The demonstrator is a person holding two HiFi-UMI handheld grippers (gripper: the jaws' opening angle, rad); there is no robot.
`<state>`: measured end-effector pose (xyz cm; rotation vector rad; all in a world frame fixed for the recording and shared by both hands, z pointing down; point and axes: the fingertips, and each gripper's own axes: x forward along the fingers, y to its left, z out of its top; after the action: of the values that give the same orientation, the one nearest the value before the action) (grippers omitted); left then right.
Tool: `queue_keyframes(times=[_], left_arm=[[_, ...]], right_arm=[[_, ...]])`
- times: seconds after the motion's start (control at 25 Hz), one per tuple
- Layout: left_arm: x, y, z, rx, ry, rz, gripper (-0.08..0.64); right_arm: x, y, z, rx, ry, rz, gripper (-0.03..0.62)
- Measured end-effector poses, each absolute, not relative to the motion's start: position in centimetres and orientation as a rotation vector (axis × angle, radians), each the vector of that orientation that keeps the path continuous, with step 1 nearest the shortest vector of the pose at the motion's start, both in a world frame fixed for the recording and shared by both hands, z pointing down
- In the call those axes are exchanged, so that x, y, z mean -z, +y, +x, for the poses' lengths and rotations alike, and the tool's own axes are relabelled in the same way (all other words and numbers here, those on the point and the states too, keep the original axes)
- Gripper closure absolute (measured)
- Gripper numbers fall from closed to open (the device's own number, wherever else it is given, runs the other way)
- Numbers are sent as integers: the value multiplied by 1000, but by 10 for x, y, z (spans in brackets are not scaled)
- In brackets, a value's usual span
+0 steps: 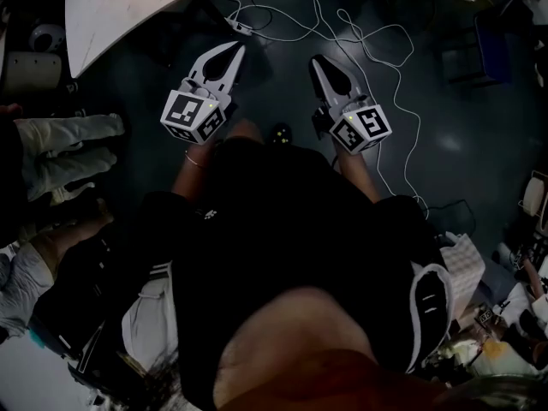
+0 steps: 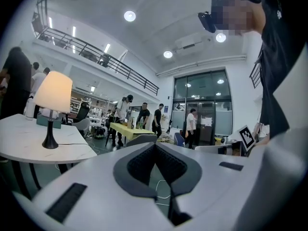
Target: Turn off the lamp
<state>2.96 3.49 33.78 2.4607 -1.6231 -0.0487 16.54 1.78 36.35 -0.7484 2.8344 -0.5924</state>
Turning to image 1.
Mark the person's right forearm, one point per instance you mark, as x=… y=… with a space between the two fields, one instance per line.
x=357 y=176

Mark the person's left leg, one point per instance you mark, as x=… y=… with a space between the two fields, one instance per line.
x=244 y=130

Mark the white table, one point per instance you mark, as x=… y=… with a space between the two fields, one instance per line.
x=128 y=19

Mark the cream chair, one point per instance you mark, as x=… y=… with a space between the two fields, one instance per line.
x=30 y=73

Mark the black equipment case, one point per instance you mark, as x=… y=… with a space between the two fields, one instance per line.
x=98 y=281

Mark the person's black shirt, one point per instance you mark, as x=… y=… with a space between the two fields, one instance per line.
x=291 y=229

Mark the white metal-frame chair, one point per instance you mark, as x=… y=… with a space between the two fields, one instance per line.
x=535 y=193

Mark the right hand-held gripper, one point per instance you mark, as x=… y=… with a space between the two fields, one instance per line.
x=364 y=129

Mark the white round device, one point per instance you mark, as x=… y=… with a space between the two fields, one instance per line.
x=45 y=39

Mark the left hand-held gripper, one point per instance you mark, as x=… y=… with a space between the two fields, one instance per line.
x=188 y=114

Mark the person's face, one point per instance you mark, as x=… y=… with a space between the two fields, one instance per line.
x=299 y=341

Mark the another person's forearm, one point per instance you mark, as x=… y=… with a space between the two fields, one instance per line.
x=64 y=240

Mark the black shoe with yellow stars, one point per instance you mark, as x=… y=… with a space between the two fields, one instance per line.
x=280 y=134

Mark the blue chair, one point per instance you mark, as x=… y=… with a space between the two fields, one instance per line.
x=492 y=49

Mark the white patterned paper sheet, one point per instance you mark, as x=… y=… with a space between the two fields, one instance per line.
x=462 y=268

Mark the person's left forearm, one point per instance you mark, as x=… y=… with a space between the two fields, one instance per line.
x=192 y=174

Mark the white power strip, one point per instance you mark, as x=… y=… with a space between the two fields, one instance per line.
x=240 y=26

